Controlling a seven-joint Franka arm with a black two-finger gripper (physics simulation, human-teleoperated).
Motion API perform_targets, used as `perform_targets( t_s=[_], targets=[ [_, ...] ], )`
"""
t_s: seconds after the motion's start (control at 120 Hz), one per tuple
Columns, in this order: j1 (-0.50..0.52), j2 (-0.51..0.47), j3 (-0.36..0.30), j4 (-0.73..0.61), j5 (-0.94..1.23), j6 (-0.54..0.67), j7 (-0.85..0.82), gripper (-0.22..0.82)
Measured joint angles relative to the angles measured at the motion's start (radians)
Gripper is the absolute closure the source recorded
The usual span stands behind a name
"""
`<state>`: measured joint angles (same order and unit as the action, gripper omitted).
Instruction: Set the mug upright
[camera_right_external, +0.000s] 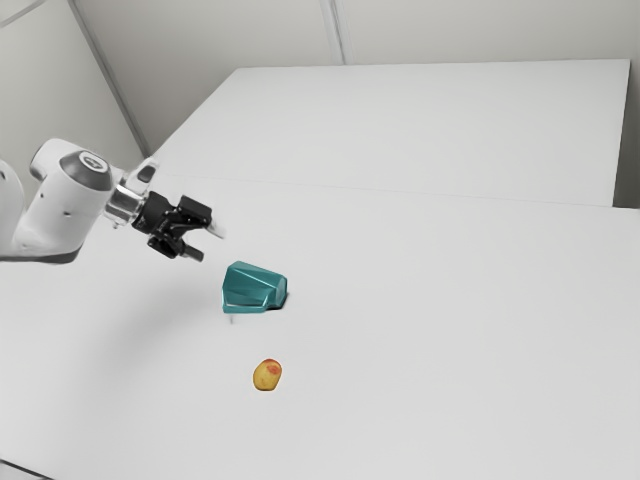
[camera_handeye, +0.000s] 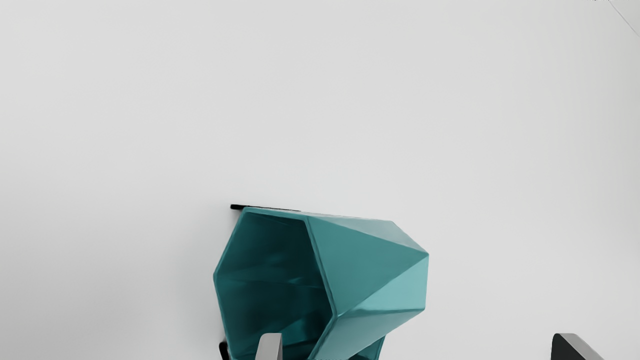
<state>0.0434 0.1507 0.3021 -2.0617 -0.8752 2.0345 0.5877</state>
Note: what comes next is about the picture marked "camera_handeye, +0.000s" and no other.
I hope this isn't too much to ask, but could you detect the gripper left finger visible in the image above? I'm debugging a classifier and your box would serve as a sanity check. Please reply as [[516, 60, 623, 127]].
[[255, 332, 284, 360]]

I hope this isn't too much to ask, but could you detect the teal faceted mug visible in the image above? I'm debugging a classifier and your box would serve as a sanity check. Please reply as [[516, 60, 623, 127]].
[[212, 207, 430, 360]]

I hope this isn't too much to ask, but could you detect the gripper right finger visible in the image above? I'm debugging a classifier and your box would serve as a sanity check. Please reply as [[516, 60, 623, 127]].
[[551, 332, 606, 360]]

